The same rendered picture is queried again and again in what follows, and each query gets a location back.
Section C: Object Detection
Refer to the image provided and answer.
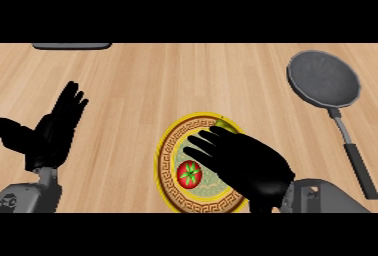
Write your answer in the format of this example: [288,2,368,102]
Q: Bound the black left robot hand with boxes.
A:
[0,80,90,173]

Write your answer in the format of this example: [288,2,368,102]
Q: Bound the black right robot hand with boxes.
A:
[182,125,297,214]

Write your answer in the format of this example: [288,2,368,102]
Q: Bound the red tomato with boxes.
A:
[176,160,204,190]

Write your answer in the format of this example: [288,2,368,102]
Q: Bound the yellow patterned plate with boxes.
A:
[152,111,251,214]

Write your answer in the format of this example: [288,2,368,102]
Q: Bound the grey frying pan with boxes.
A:
[287,50,378,201]

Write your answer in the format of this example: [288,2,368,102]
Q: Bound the yellow-green fruit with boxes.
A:
[213,116,241,135]

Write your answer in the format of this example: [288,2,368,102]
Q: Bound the dark grey flat object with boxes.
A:
[31,42,114,51]

